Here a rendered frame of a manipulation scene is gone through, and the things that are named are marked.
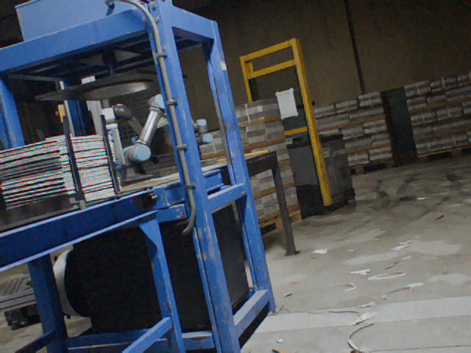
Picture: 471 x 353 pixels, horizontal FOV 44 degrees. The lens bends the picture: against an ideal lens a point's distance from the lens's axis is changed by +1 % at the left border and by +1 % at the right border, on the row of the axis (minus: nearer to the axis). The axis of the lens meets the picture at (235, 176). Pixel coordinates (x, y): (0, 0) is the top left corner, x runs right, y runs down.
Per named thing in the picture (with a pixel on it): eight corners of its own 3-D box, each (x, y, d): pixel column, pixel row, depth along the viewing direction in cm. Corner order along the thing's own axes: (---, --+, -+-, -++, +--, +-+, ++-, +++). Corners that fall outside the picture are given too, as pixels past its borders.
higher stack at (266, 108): (256, 229, 592) (230, 107, 585) (273, 223, 615) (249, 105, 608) (286, 227, 567) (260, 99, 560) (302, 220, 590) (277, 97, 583)
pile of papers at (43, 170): (67, 203, 257) (54, 146, 255) (124, 192, 247) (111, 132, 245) (7, 219, 221) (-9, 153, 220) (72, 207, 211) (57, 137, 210)
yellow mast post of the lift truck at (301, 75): (321, 206, 601) (287, 40, 592) (324, 204, 608) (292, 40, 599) (328, 205, 595) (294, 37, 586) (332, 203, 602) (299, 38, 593)
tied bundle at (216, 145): (202, 160, 542) (196, 136, 541) (221, 156, 565) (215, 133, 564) (232, 154, 518) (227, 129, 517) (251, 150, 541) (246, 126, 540)
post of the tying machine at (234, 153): (262, 309, 311) (202, 26, 303) (277, 307, 308) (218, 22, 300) (257, 315, 303) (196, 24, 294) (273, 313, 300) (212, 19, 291)
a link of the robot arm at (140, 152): (139, 166, 419) (165, 101, 434) (148, 164, 407) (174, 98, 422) (124, 159, 413) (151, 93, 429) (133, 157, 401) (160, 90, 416)
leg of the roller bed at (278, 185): (290, 253, 443) (271, 167, 439) (296, 251, 441) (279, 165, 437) (288, 254, 437) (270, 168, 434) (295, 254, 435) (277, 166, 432)
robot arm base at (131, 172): (127, 179, 414) (124, 166, 414) (125, 179, 429) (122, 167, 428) (148, 175, 419) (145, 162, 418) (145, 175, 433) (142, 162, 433)
